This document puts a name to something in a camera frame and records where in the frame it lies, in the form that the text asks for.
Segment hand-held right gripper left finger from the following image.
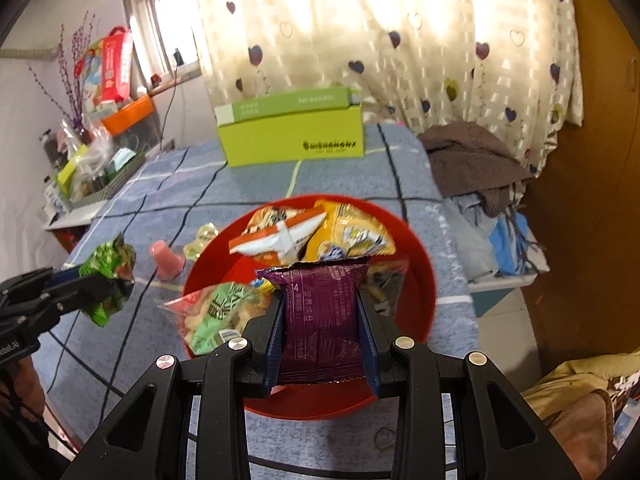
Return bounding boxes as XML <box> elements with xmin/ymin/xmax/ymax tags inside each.
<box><xmin>60</xmin><ymin>290</ymin><xmax>287</xmax><ymax>480</ymax></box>

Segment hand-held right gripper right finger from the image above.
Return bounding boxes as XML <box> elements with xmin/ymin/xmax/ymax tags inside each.
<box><xmin>356</xmin><ymin>290</ymin><xmax>583</xmax><ymax>480</ymax></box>

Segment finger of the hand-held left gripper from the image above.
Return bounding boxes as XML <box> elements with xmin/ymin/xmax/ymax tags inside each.
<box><xmin>30</xmin><ymin>274</ymin><xmax>133</xmax><ymax>333</ymax></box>
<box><xmin>0</xmin><ymin>266</ymin><xmax>86</xmax><ymax>303</ymax></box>

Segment small green snack packet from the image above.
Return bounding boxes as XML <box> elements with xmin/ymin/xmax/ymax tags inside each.
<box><xmin>80</xmin><ymin>234</ymin><xmax>137</xmax><ymax>328</ymax></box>

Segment purple snack packet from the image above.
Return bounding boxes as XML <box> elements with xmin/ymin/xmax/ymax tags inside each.
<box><xmin>255</xmin><ymin>255</ymin><xmax>373</xmax><ymax>386</ymax></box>

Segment clear bag with green label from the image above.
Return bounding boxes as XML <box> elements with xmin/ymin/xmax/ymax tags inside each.
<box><xmin>157</xmin><ymin>282</ymin><xmax>276</xmax><ymax>358</ymax></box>

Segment red-edged clear cookie packet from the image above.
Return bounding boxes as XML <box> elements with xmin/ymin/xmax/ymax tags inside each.
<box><xmin>367</xmin><ymin>257</ymin><xmax>408</xmax><ymax>318</ymax></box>

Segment red plastic bowl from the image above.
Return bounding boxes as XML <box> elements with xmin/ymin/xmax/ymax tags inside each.
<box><xmin>181</xmin><ymin>193</ymin><xmax>437</xmax><ymax>420</ymax></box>

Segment orange and white snack packet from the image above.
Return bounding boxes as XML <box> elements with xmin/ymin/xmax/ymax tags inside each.
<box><xmin>229</xmin><ymin>205</ymin><xmax>328</xmax><ymax>266</ymax></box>

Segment person's left hand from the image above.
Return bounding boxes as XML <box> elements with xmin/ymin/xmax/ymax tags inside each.
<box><xmin>0</xmin><ymin>362</ymin><xmax>47</xmax><ymax>423</ymax></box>

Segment white side table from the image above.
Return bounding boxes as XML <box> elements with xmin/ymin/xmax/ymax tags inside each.
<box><xmin>42</xmin><ymin>200</ymin><xmax>108</xmax><ymax>256</ymax></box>

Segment pink jelly cup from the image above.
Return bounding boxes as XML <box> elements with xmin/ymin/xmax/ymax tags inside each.
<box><xmin>150</xmin><ymin>240</ymin><xmax>187</xmax><ymax>281</ymax></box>

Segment light green small box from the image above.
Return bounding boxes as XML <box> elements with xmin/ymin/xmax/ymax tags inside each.
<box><xmin>56</xmin><ymin>152</ymin><xmax>91</xmax><ymax>196</ymax></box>

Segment grey patterned basket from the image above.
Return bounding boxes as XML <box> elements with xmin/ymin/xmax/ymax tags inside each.
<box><xmin>70</xmin><ymin>150</ymin><xmax>148</xmax><ymax>211</ymax></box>

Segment pale yellow snack packet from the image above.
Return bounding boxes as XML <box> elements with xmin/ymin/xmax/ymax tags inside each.
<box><xmin>183</xmin><ymin>225</ymin><xmax>221</xmax><ymax>261</ymax></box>

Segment clear plastic bag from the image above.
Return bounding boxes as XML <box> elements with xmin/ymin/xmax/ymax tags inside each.
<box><xmin>70</xmin><ymin>125</ymin><xmax>116</xmax><ymax>196</ymax></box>

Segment teal packet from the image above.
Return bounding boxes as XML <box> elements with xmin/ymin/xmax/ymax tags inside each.
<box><xmin>107</xmin><ymin>149</ymin><xmax>138</xmax><ymax>171</ymax></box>

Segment glass vase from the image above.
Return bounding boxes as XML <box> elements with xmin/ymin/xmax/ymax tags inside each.
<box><xmin>59</xmin><ymin>119</ymin><xmax>86</xmax><ymax>158</ymax></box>

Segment white and blue bench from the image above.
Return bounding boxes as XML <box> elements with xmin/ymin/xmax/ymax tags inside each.
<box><xmin>467</xmin><ymin>270</ymin><xmax>551</xmax><ymax>318</ymax></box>

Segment light blue cloth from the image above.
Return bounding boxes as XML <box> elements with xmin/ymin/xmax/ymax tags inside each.
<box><xmin>445</xmin><ymin>192</ymin><xmax>543</xmax><ymax>281</ymax></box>

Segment orange lidded storage bin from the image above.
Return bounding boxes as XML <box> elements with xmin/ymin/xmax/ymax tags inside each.
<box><xmin>100</xmin><ymin>95</ymin><xmax>163</xmax><ymax>153</ymax></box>

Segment purple flower branches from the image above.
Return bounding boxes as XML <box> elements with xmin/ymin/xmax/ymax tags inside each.
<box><xmin>27</xmin><ymin>10</ymin><xmax>98</xmax><ymax>133</ymax></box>

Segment green cardboard box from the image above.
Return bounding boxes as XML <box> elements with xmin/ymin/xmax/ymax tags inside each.
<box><xmin>215</xmin><ymin>86</ymin><xmax>364</xmax><ymax>167</ymax></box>

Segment yellow cloth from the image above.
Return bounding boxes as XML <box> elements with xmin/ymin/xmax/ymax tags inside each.
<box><xmin>520</xmin><ymin>352</ymin><xmax>640</xmax><ymax>421</ymax></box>

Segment red colourful package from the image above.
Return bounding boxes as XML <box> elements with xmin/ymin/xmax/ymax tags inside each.
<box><xmin>75</xmin><ymin>26</ymin><xmax>135</xmax><ymax>111</ymax></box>

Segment brown cloth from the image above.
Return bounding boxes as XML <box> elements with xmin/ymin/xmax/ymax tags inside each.
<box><xmin>417</xmin><ymin>121</ymin><xmax>533</xmax><ymax>218</ymax></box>

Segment pink blanket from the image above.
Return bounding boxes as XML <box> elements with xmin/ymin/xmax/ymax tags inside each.
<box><xmin>545</xmin><ymin>390</ymin><xmax>616</xmax><ymax>466</ymax></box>

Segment wooden wardrobe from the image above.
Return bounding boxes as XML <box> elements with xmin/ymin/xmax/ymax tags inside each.
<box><xmin>520</xmin><ymin>0</ymin><xmax>640</xmax><ymax>391</ymax></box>

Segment window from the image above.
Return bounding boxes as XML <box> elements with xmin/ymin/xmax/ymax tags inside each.
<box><xmin>122</xmin><ymin>0</ymin><xmax>203</xmax><ymax>96</ymax></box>

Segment heart print curtain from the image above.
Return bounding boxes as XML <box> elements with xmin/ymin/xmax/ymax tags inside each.
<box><xmin>190</xmin><ymin>0</ymin><xmax>586</xmax><ymax>176</ymax></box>

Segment black cable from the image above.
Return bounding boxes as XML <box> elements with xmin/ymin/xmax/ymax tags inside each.
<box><xmin>160</xmin><ymin>65</ymin><xmax>181</xmax><ymax>151</ymax></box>

